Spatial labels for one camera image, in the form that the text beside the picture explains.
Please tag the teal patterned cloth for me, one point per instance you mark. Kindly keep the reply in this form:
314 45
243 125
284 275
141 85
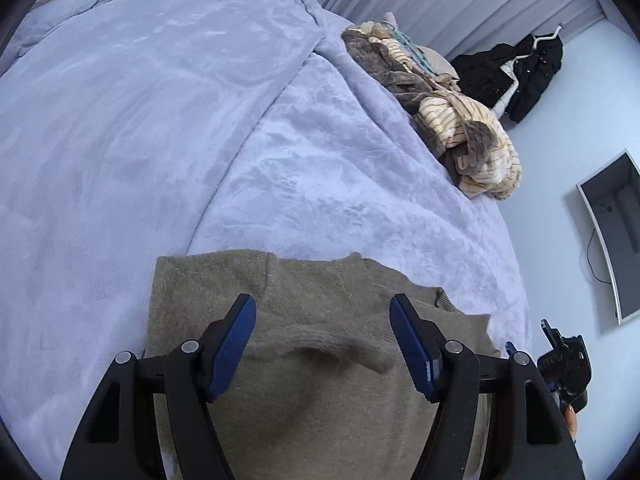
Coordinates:
412 50

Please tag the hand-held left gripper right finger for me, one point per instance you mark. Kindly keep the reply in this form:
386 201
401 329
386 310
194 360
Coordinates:
410 345

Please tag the grey curtain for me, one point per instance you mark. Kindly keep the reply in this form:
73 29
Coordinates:
450 0

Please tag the person's right hand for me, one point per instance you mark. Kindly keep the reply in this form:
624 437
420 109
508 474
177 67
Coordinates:
571 422

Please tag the white-framed monitor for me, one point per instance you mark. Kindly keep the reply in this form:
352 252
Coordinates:
615 210

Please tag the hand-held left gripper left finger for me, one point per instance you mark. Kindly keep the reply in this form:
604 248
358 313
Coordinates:
232 345

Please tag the beige pillow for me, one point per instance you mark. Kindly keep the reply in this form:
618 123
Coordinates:
441 62

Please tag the tan knit sweater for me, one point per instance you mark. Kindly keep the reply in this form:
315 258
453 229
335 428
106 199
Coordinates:
320 410

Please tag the lavender plush blanket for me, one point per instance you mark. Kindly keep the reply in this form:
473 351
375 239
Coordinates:
150 135

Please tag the cream striped fuzzy garment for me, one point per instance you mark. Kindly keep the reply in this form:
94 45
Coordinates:
445 120

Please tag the black jacket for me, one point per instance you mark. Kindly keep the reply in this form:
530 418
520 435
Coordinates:
535 80

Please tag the white clothes hanger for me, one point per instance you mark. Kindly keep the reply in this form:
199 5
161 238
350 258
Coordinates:
547 36

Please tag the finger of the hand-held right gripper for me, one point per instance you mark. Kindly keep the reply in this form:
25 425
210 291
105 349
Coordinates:
551 337
511 349

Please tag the brown fuzzy garment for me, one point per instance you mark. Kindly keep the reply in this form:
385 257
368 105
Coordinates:
365 50

